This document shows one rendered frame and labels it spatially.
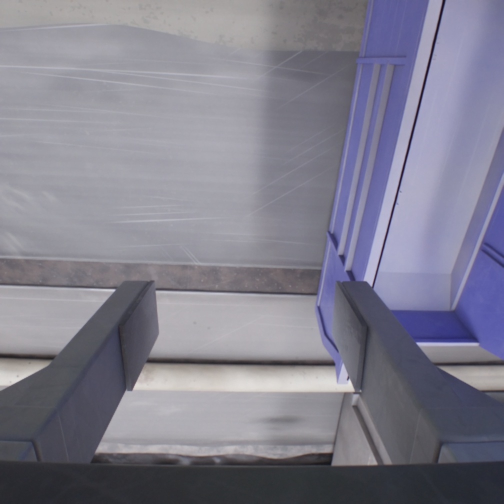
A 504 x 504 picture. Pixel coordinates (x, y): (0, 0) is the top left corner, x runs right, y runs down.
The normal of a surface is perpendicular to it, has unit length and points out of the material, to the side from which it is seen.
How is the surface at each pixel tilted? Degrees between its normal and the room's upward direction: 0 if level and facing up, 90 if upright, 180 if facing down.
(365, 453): 90
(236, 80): 0
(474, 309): 88
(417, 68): 0
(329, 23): 1
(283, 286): 10
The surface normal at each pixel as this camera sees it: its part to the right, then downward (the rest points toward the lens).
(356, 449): -1.00, -0.04
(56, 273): 0.03, 0.34
